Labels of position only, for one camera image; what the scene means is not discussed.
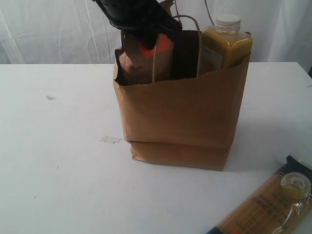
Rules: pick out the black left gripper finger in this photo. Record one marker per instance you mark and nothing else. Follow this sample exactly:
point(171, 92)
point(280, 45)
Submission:
point(169, 27)
point(146, 36)

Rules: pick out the yellow grain bottle white cap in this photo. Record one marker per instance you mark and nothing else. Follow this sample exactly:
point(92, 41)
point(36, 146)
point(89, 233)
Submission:
point(223, 44)

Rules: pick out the brown paper shopping bag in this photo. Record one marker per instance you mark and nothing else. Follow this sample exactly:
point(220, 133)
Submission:
point(188, 119)

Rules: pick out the brown pouch orange label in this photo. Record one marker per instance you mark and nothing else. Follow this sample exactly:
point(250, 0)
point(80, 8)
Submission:
point(143, 66)

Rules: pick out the clear tape scrap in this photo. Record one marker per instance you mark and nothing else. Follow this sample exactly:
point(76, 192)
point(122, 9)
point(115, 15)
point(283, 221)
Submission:
point(110, 139)

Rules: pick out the spaghetti packet gold seal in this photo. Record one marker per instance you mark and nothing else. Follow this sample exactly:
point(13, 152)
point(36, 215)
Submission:
point(277, 206)

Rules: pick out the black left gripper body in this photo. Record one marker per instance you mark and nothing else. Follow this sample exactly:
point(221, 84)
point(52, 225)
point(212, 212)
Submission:
point(133, 14)

